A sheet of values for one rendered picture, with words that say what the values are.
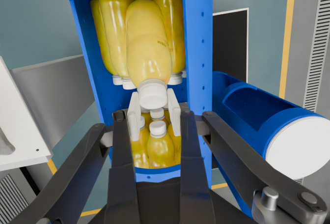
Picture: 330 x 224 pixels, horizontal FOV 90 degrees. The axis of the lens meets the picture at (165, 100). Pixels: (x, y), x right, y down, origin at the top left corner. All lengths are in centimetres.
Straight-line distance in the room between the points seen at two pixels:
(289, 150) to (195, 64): 57
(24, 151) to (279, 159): 89
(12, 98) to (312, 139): 99
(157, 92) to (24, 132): 55
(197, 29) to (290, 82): 185
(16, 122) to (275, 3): 187
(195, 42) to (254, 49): 150
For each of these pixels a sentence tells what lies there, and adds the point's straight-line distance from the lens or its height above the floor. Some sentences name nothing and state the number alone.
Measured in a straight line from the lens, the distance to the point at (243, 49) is 156.
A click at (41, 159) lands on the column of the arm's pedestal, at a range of 74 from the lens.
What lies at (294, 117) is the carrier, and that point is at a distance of 74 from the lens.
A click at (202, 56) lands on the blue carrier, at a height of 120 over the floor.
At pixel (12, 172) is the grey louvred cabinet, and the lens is 217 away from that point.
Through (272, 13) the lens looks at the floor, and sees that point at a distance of 185.
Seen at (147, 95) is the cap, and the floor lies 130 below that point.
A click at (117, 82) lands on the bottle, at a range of 45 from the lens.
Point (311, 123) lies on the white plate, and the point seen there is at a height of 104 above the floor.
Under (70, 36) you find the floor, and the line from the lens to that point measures 162.
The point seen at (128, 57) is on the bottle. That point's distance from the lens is 25.
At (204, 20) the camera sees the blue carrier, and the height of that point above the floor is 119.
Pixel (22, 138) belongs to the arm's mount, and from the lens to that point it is 70.
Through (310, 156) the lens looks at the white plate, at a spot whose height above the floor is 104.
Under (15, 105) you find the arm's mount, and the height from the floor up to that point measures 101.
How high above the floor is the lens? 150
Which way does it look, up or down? 69 degrees down
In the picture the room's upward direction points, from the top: 165 degrees clockwise
